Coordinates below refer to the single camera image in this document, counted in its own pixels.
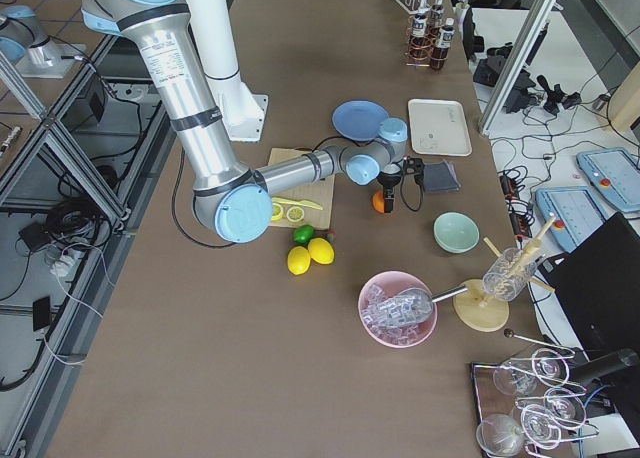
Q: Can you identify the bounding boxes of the lemon slice lower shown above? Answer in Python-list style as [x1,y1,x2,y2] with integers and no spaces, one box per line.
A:
[285,205,305,223]

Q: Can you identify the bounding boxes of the orange mandarin fruit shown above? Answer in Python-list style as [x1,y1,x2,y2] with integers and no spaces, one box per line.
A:
[371,191,385,214]

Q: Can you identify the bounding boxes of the wooden cup stand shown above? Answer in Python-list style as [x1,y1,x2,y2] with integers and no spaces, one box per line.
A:
[453,215,555,332]

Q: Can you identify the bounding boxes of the blue teach pendant near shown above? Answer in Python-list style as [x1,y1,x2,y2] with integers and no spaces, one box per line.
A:
[535,186,609,253]

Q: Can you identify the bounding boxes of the wooden cutting board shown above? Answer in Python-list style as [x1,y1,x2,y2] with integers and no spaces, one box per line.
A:
[258,147,334,230]

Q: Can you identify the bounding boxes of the dark drink bottle front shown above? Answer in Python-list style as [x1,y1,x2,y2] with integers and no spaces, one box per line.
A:
[430,18,455,70]

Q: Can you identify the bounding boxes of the black monitor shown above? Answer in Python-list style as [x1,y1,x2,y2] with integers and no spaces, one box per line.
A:
[539,212,639,354]

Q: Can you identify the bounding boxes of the cream rabbit tray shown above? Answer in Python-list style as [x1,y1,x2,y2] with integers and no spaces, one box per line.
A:
[408,98,472,157]

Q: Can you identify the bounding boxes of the grey folded cloth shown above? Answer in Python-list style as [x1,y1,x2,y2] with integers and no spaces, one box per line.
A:
[422,160,460,194]

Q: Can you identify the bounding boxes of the dark drink bottle back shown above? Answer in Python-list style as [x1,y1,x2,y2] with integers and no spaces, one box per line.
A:
[429,0,444,36]

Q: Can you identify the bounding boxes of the metal ice scoop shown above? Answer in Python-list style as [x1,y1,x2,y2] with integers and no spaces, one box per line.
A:
[379,285,468,327]

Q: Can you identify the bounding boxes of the blue teach pendant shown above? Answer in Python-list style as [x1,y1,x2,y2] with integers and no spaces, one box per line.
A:
[576,147,639,213]
[535,186,609,253]

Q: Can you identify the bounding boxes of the blue round plate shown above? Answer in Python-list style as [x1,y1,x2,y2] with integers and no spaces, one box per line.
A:
[332,100,389,142]

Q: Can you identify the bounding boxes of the copper wire bottle rack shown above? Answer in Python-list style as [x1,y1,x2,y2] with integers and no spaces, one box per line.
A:
[405,4,455,70]

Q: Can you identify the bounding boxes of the yellow plastic knife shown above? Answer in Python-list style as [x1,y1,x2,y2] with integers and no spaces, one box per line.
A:
[272,196,324,211]

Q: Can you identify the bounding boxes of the green lime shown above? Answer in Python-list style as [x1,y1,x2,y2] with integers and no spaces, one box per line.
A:
[293,224,315,246]

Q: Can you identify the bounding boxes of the mint green bowl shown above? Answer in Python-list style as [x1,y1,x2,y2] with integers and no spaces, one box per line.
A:
[433,212,479,254]

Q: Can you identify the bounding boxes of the dark drink bottle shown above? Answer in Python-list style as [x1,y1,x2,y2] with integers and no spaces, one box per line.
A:
[407,7,429,64]
[429,0,444,36]
[430,18,455,70]

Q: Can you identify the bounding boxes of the wine glass rack tray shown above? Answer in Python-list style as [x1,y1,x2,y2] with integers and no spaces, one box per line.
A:
[471,328,607,457]

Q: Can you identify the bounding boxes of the clear glass mug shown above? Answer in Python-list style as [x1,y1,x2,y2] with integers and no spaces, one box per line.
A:
[482,248,537,302]

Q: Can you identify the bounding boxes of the lemon slice upper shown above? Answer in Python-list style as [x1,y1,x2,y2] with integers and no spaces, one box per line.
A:
[271,203,285,222]

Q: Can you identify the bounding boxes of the yellow lemon near bowl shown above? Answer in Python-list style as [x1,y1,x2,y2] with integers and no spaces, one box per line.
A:
[287,246,311,276]

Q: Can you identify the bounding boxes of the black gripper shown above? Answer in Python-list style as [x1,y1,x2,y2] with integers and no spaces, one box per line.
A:
[377,157,424,214]

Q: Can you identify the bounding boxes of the dark drink bottle middle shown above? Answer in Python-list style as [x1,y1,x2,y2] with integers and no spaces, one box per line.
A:
[407,7,429,64]

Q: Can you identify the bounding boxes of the lemon slice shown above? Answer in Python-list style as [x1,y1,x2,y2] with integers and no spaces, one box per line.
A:
[271,203,285,222]
[285,205,305,223]

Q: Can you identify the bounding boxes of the blue teach pendant far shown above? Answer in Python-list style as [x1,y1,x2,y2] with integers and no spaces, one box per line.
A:
[576,147,639,213]

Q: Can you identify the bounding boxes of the yellow lemon far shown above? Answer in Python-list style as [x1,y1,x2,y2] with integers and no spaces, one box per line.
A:
[307,237,335,265]

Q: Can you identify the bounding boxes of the pink ice bowl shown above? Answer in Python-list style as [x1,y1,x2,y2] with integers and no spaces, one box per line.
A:
[358,271,438,348]

